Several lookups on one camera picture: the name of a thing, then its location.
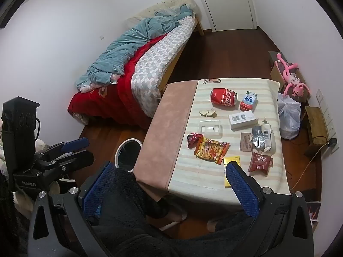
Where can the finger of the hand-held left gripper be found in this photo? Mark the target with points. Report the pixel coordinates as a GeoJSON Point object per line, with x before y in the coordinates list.
{"type": "Point", "coordinates": [75, 144]}
{"type": "Point", "coordinates": [77, 160]}

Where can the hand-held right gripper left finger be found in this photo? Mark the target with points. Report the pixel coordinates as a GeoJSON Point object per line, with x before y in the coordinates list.
{"type": "Point", "coordinates": [99, 190]}

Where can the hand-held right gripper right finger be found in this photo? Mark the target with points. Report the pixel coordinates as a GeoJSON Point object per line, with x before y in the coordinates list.
{"type": "Point", "coordinates": [241, 192]}

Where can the white round trash bin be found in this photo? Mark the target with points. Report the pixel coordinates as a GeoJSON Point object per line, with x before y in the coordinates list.
{"type": "Point", "coordinates": [128, 152]}

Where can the white cardboard box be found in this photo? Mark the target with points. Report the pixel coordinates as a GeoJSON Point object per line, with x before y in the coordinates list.
{"type": "Point", "coordinates": [242, 120]}

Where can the beige bread piece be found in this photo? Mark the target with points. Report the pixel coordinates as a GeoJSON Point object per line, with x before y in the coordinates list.
{"type": "Point", "coordinates": [207, 112]}

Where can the red sauce packet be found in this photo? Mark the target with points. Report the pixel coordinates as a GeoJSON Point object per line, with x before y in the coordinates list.
{"type": "Point", "coordinates": [258, 164]}

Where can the yellow small box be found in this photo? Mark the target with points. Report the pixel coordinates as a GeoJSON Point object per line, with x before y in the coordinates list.
{"type": "Point", "coordinates": [233, 159]}

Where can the striped table cloth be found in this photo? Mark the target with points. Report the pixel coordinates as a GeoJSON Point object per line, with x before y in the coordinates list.
{"type": "Point", "coordinates": [209, 176]}

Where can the person's black fleece pants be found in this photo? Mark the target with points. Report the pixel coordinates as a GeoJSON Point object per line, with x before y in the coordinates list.
{"type": "Point", "coordinates": [128, 219]}

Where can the white slipper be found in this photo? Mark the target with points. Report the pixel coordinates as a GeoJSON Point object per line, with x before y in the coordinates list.
{"type": "Point", "coordinates": [214, 225]}

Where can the brown paper card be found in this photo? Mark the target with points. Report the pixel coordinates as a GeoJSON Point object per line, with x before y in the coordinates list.
{"type": "Point", "coordinates": [245, 142]}

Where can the orange snack packet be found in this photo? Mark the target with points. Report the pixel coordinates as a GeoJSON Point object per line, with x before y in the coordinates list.
{"type": "Point", "coordinates": [211, 150]}

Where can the silver white foil bag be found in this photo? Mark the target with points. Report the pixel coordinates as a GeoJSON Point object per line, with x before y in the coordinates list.
{"type": "Point", "coordinates": [264, 139]}

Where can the red blanket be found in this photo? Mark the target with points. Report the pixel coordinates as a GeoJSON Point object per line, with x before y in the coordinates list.
{"type": "Point", "coordinates": [112, 99]}

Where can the clear plastic tray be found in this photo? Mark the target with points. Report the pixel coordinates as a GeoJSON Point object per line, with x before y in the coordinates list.
{"type": "Point", "coordinates": [210, 128]}

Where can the dark red snack wrapper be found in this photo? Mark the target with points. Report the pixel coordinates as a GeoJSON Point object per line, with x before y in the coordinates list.
{"type": "Point", "coordinates": [193, 139]}

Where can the white plastic bag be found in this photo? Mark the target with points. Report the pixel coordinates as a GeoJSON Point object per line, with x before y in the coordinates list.
{"type": "Point", "coordinates": [288, 117]}

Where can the blue red milk carton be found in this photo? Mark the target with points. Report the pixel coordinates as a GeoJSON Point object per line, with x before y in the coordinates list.
{"type": "Point", "coordinates": [248, 101]}

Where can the red soda can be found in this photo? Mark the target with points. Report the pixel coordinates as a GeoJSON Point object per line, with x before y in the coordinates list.
{"type": "Point", "coordinates": [222, 96]}

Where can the black charger plug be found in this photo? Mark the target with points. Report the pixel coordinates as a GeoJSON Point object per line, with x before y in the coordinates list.
{"type": "Point", "coordinates": [332, 142]}

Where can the teal duvet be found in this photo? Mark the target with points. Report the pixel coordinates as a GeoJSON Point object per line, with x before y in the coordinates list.
{"type": "Point", "coordinates": [126, 45]}

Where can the pink plush toy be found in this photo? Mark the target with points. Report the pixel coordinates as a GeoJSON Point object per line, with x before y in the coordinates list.
{"type": "Point", "coordinates": [294, 87]}

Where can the checkered bed sheet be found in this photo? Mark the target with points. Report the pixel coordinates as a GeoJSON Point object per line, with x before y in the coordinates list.
{"type": "Point", "coordinates": [160, 59]}

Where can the brown cardboard box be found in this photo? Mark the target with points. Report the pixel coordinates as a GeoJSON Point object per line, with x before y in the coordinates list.
{"type": "Point", "coordinates": [277, 73]}

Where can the beige pillow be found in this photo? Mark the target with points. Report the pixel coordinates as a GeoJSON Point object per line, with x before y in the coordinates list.
{"type": "Point", "coordinates": [185, 1]}

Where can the white door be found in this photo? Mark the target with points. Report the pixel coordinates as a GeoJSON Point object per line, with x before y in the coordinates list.
{"type": "Point", "coordinates": [227, 2]}

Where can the white wall outlet panel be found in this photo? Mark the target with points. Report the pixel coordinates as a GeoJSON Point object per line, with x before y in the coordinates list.
{"type": "Point", "coordinates": [325, 112]}

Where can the wooden bed frame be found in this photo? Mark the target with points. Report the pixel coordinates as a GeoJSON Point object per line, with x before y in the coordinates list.
{"type": "Point", "coordinates": [199, 25]}

